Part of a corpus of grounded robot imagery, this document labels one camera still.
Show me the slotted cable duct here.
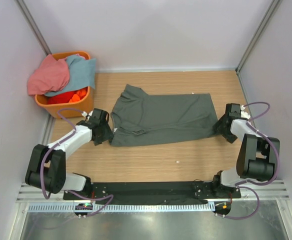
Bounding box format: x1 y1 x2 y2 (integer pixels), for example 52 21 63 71
27 202 215 214

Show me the light blue t shirt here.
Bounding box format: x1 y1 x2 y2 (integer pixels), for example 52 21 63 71
44 54 96 97

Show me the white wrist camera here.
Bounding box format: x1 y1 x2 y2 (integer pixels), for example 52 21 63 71
81 110 94 118
240 105 251 120

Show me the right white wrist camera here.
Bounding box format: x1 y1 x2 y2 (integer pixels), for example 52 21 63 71
240 105 251 120

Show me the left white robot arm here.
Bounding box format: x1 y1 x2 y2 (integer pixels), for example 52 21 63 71
25 108 114 200

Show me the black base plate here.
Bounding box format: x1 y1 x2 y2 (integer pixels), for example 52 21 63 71
75 179 241 206

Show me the pink t shirt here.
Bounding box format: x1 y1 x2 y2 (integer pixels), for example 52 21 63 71
26 54 70 96

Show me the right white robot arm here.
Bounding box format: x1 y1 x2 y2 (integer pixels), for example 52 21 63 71
211 103 280 198

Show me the orange plastic tub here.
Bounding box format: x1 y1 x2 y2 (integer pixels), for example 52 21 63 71
34 50 94 119

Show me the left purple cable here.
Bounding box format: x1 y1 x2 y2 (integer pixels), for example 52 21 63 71
39 107 114 217

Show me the red orange t shirt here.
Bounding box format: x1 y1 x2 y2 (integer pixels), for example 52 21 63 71
47 87 88 105

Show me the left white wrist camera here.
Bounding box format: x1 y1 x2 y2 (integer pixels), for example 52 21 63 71
81 110 94 118

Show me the dark grey t shirt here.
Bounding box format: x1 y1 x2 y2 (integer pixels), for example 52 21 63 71
110 84 218 147

